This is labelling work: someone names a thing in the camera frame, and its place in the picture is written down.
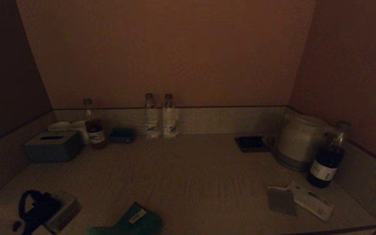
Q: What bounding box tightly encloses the white electric kettle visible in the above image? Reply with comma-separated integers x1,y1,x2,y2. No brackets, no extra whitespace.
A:
274,114,334,165

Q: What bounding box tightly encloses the grey kettle base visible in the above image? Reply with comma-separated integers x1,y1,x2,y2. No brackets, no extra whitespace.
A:
274,151,313,172

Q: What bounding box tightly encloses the grey tissue box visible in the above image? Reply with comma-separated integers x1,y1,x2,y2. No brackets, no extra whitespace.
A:
24,131,83,163

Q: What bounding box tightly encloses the small blue tray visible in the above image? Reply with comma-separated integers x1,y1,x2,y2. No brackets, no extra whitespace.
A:
109,128,136,144

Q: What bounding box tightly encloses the black white-capped wrist camera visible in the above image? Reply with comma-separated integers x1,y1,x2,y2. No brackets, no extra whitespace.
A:
0,191,83,235

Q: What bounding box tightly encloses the white paper sachet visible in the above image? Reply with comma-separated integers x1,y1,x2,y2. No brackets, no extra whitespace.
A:
287,181,335,222

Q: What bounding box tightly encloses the white ceramic cup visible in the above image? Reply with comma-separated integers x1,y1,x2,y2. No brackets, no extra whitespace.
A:
70,121,90,145

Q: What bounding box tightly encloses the white saucer dish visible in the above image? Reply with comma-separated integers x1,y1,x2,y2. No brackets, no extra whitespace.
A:
48,122,71,132

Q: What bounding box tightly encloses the grey tea bag sachet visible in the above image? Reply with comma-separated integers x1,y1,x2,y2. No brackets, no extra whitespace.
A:
267,186,298,216

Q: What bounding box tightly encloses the amber tea bottle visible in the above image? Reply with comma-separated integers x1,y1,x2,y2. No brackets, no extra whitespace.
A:
83,99,108,150

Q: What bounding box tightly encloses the dark cola bottle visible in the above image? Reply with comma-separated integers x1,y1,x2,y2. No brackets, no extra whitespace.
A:
307,121,352,189

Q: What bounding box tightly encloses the clear water bottle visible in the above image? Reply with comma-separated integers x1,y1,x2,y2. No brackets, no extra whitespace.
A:
163,94,177,138
144,94,160,140

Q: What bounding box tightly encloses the green fluffy cloth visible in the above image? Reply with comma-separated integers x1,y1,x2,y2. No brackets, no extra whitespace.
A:
85,202,163,235

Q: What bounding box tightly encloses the black recessed socket panel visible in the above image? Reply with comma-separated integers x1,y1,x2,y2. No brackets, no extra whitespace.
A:
234,136,270,153

